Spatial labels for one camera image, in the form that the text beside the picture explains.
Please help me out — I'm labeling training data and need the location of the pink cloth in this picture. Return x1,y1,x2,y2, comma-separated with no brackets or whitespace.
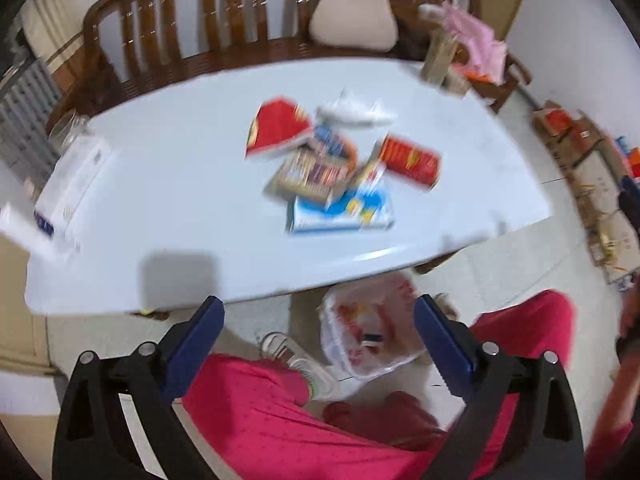
417,2,508,83

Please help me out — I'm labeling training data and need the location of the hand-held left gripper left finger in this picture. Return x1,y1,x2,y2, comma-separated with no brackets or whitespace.
52,295,226,480

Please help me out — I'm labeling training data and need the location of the grey radiator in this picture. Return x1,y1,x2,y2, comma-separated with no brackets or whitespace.
0,57,64,177

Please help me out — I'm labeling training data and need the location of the blue white box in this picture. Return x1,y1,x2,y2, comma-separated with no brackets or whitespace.
287,185,396,235

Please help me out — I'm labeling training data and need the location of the colourful striped box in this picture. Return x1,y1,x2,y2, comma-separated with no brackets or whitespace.
264,147,358,207

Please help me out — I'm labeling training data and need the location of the small pale printed packet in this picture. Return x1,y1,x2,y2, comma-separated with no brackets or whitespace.
350,140,389,196

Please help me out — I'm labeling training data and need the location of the beige cushion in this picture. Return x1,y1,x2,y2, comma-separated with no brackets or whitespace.
308,0,399,53

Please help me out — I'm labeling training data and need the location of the red printed box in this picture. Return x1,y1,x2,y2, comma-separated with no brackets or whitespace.
377,132,444,192

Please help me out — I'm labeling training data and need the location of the brown wooden bench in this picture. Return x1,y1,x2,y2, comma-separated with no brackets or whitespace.
47,0,401,123

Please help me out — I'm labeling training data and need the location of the pile of cardboard boxes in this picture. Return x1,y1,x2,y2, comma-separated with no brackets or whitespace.
531,101,640,292

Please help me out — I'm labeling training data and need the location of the clear glass jar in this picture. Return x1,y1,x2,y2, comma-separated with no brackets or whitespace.
47,112,94,151

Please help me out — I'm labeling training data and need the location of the dark blue orange box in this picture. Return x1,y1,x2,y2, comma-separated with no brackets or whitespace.
312,125,359,171

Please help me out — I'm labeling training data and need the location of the white plastic packet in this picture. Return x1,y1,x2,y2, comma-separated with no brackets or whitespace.
315,89,399,129

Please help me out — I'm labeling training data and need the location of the clear red printed plastic bag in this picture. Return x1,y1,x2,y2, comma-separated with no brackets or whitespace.
320,272,432,382

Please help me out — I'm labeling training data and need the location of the person in red trousers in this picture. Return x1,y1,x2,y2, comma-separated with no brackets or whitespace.
182,289,576,480

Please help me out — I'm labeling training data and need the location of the white beige shoe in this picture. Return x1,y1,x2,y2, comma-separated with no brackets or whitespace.
260,332,341,401
434,292,462,321

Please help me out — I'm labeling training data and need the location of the beige cabinet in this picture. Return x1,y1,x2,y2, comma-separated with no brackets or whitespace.
0,232,57,379

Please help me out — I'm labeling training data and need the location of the person's right forearm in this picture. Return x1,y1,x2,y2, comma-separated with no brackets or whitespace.
584,285,640,480

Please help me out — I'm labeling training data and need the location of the cream curtain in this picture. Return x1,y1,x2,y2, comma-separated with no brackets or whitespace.
20,0,87,67

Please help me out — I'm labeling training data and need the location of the white flat box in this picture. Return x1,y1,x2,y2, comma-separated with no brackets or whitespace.
33,135,112,239

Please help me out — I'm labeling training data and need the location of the red snack packet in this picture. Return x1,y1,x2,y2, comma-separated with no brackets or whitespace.
244,96,315,161

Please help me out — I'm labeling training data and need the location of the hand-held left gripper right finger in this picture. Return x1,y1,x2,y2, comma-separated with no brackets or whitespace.
414,294,586,480

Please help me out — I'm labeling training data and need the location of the brown drink carton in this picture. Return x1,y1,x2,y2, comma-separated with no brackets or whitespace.
421,30,458,84
445,65,472,97

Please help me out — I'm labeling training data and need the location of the dark red stool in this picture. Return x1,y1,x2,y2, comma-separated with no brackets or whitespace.
322,390,452,452

